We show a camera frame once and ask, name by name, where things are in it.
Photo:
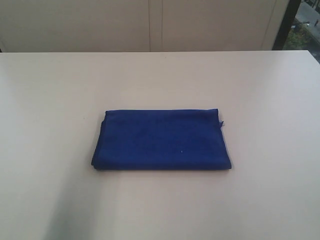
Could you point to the blue towel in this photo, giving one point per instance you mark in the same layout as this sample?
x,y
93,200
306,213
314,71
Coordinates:
x,y
162,140

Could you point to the dark window frame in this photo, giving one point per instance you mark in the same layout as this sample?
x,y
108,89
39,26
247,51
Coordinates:
x,y
285,26

